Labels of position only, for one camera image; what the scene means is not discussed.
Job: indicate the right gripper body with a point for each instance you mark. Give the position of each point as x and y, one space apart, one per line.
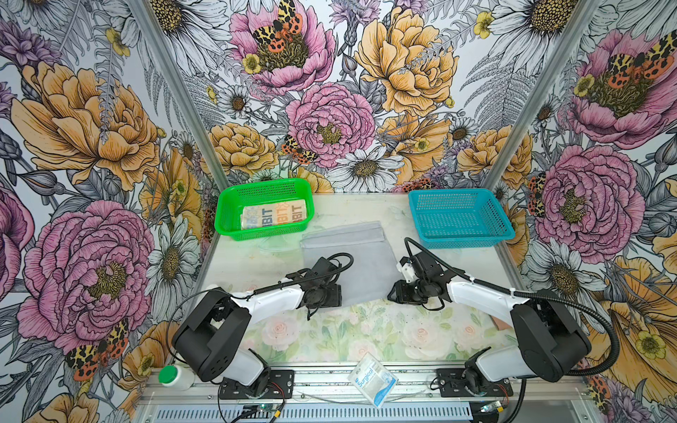
414 293

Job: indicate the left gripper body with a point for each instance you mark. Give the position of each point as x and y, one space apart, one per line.
329 298

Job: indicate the plain grey towel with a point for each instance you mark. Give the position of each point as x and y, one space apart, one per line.
374 271

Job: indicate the grey patterned towel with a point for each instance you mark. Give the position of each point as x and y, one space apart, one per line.
275 214

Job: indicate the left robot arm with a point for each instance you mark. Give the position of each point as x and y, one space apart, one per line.
209 339

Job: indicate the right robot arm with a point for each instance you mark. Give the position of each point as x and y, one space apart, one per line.
550 342

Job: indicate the teal plastic basket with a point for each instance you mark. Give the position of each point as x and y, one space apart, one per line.
459 219

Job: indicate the brown square patch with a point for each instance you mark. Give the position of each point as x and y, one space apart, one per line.
500 324

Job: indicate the green plastic basket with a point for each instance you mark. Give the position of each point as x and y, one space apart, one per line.
232 201

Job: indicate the white blue packet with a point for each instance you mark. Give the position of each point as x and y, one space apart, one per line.
373 380

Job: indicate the white bottle green cap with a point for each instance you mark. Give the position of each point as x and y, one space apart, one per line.
176 378

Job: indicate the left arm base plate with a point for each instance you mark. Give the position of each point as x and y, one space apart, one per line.
276 384

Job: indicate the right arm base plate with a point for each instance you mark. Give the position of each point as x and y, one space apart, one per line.
467 383

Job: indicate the left aluminium frame post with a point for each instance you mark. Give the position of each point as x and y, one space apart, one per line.
150 29

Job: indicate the aluminium frame post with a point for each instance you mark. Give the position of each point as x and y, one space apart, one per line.
568 43
150 29

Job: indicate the right aluminium frame post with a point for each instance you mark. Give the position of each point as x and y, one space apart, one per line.
568 43

